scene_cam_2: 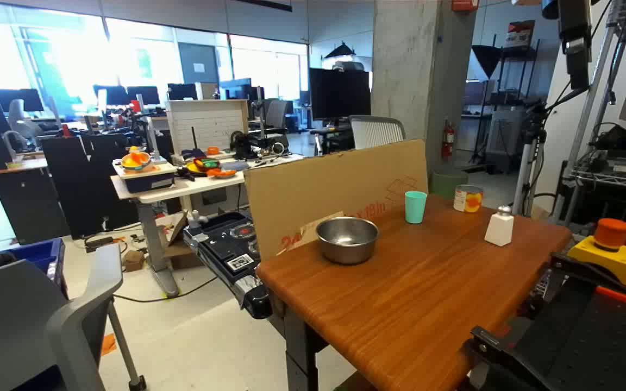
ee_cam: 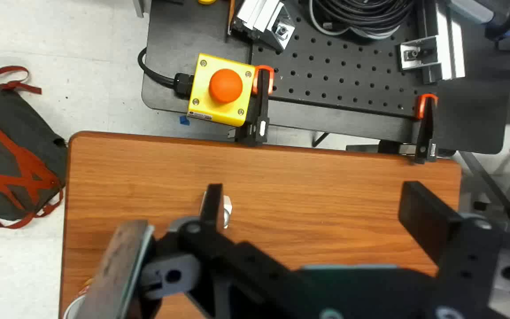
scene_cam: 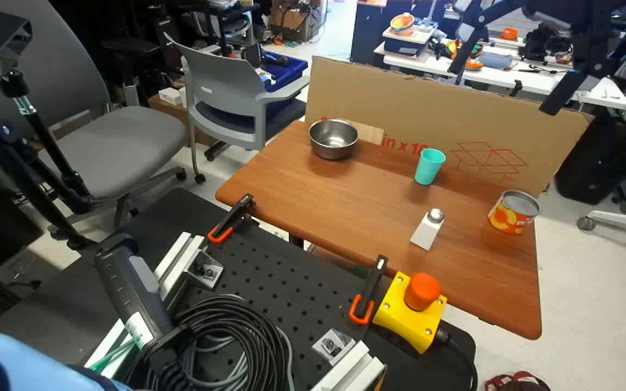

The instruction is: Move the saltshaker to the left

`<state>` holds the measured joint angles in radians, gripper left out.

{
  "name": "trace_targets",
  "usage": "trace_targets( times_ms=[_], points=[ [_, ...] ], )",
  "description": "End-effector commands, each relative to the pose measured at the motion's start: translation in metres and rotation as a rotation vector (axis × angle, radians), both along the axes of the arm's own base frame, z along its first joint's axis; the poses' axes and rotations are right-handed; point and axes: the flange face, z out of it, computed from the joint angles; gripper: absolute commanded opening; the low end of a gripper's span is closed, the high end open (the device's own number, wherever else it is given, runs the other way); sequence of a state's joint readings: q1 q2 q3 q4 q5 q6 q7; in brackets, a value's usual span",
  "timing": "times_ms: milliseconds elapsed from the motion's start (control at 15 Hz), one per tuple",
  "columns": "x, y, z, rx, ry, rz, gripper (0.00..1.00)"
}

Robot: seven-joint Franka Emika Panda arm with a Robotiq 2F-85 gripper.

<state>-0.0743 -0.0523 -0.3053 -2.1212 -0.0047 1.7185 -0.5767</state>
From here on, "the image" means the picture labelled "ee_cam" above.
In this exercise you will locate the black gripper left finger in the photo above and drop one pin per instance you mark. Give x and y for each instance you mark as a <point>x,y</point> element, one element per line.
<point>210,205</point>

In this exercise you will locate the yellow emergency stop box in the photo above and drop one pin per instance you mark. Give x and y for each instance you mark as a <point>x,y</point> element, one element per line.
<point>207,103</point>

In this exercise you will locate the black bag with red print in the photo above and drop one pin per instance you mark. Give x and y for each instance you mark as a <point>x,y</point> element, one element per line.
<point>12,135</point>

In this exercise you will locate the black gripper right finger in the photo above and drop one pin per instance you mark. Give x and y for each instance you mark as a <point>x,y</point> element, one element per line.
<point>432,221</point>

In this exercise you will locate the orange black bar clamp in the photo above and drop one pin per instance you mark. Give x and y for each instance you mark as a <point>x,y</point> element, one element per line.
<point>425,133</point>
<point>258,111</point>

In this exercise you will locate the black perforated breadboard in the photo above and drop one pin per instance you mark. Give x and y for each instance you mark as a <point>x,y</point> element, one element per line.
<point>336,76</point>

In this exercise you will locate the blue tape piece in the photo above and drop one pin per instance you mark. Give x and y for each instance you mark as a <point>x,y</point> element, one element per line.
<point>184,119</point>

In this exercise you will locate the aluminium extrusion with bracket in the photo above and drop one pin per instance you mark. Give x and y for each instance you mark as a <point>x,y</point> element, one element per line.
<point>446,46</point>
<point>264,19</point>

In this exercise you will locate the white saltshaker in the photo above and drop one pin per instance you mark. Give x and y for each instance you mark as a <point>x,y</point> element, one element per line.
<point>226,209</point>

